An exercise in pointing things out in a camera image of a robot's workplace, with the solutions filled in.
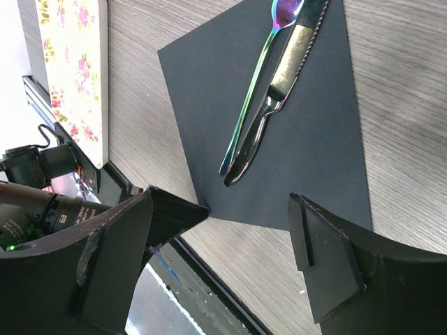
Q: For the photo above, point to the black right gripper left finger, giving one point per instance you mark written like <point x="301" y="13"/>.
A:
<point x="80" y="280"/>

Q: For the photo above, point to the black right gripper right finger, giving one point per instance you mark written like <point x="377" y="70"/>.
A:
<point x="359" y="282"/>

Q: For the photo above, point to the dark navy paper napkin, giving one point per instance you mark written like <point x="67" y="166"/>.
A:
<point x="311" y="147"/>

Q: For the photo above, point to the dark metal knife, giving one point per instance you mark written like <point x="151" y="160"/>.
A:
<point x="305" y="19"/>

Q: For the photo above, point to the iridescent rainbow fork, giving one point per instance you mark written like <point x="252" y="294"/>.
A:
<point x="284" y="13"/>

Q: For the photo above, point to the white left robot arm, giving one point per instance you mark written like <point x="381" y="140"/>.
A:
<point x="28" y="210"/>

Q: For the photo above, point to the floral rectangular tray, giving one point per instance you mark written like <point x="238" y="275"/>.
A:
<point x="74" y="37"/>

